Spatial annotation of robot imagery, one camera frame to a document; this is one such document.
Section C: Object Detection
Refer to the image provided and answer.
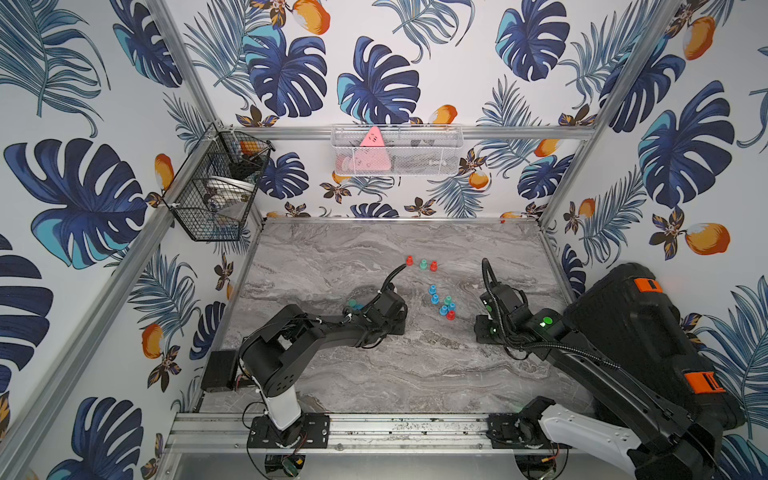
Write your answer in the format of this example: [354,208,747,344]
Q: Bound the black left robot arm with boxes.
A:
[238,290,408,434]

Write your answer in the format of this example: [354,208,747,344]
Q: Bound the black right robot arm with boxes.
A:
[486,309,722,479]

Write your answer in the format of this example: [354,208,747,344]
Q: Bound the black plastic tool case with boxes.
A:
[564,263,745,431]

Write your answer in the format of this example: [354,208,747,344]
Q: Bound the pink triangular object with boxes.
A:
[351,126,392,173]

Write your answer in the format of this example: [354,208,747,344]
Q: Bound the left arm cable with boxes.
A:
[380,263,409,295]

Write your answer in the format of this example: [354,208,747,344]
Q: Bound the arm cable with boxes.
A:
[380,263,409,295]
[481,258,502,301]

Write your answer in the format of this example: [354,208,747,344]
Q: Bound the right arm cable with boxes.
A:
[481,258,502,301]

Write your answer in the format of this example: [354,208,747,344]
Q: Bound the clear wall shelf basket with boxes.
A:
[330,125,464,177]

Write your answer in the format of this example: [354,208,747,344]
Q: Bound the white items in wire basket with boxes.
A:
[204,176,255,219]

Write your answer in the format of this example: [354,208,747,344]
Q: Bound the black wire basket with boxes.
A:
[162,124,275,242]

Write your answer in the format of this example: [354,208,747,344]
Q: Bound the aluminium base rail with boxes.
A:
[170,411,655,455]

